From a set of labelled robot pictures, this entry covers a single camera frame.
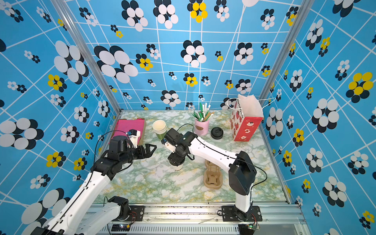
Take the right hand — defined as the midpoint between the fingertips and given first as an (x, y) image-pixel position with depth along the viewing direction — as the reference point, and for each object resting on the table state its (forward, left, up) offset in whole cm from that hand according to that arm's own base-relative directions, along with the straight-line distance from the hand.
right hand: (178, 155), depth 82 cm
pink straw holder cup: (+21, -14, -3) cm, 26 cm away
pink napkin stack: (+28, +43, -7) cm, 51 cm away
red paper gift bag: (+18, -39, +13) cm, 45 cm away
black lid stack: (+22, -25, -9) cm, 34 cm away
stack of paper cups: (+18, +13, +2) cm, 22 cm away
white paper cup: (-4, +2, -9) cm, 10 cm away
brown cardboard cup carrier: (-9, -20, -10) cm, 24 cm away
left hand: (+1, +14, +8) cm, 16 cm away
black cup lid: (-7, 0, +8) cm, 11 cm away
